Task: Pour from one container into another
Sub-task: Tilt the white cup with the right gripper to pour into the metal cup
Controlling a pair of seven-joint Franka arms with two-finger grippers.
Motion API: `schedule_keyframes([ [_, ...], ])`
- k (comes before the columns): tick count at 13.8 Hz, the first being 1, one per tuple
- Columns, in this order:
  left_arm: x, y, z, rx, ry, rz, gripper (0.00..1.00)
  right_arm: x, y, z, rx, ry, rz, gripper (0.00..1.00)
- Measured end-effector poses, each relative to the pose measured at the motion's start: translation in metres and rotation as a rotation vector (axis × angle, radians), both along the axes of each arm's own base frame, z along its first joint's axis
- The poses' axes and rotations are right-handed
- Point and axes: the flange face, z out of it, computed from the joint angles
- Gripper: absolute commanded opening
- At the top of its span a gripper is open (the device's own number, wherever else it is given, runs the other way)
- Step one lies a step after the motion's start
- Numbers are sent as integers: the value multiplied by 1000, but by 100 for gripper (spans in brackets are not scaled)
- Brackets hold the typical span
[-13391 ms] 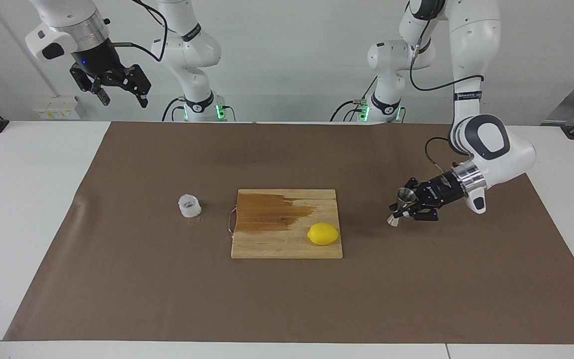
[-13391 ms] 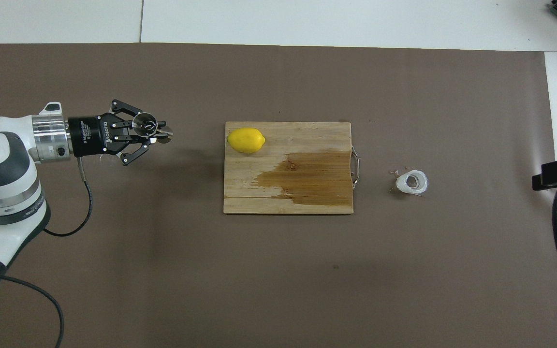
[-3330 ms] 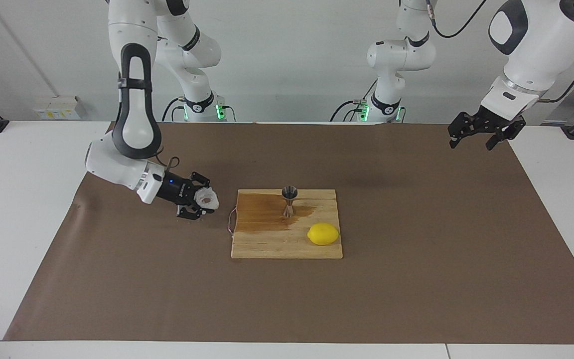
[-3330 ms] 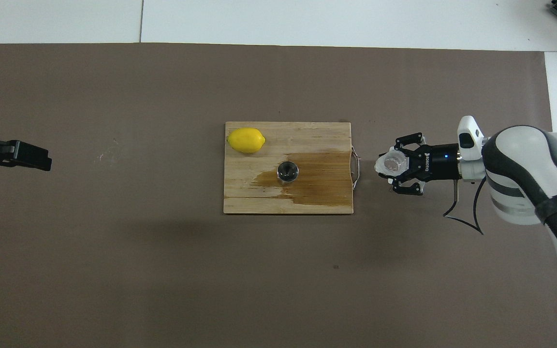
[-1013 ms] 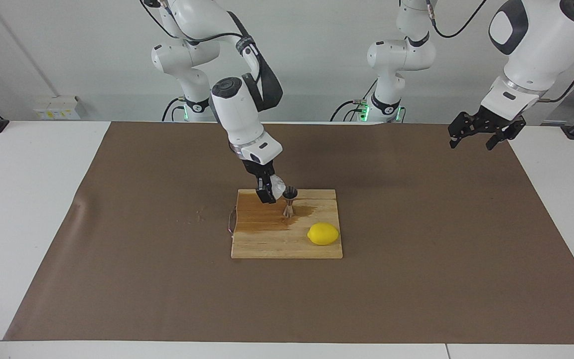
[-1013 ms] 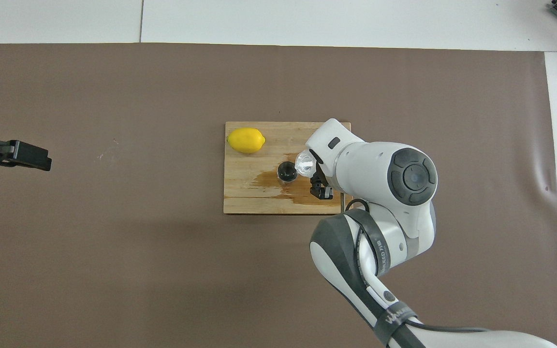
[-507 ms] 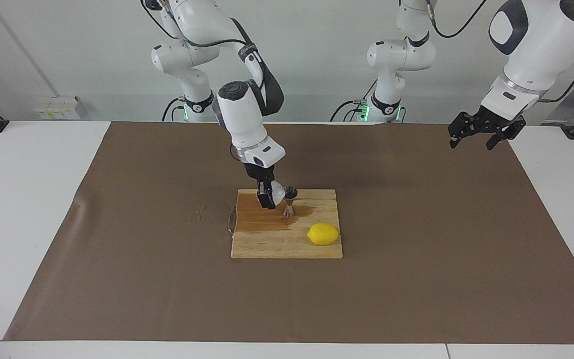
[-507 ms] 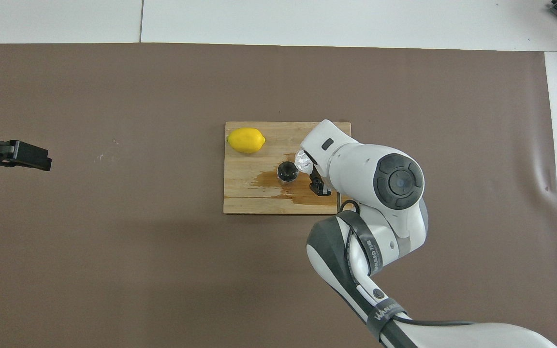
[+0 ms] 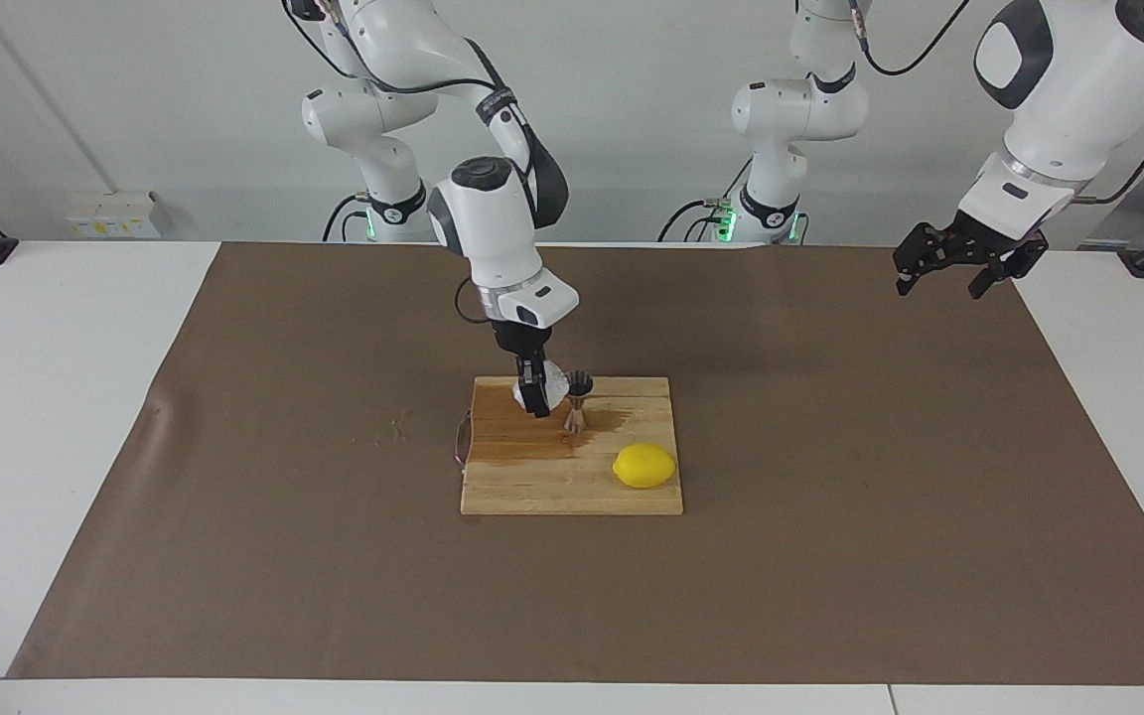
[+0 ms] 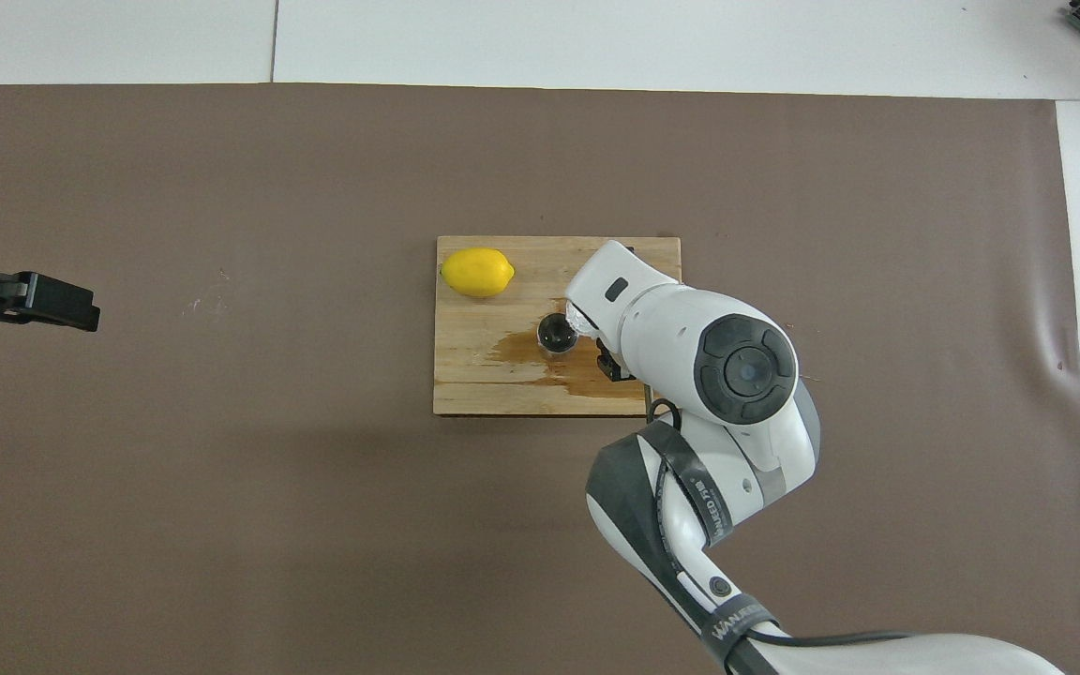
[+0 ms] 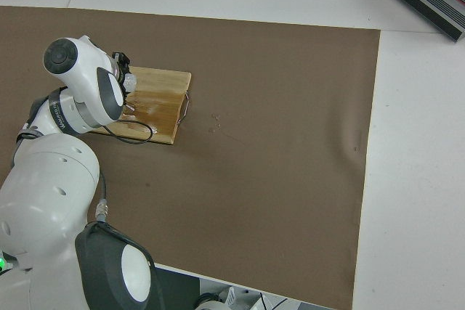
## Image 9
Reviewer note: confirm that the brown paper table mat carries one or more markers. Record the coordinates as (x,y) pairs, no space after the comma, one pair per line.
(234,546)

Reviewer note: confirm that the metal jigger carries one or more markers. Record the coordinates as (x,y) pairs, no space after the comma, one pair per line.
(580,382)

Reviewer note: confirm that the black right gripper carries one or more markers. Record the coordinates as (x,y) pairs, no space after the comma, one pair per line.
(522,341)

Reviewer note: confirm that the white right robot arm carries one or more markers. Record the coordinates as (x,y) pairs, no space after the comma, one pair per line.
(493,218)

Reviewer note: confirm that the white wall socket box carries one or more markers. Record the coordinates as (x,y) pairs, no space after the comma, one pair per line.
(110,218)

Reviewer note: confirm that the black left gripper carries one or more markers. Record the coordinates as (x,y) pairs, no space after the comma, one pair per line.
(989,238)

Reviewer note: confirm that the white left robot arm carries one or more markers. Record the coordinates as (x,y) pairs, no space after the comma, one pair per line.
(1069,89)

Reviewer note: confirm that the wooden cutting board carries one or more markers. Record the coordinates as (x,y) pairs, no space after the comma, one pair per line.
(572,487)

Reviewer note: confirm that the yellow lemon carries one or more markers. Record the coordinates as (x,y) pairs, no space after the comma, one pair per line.
(643,467)

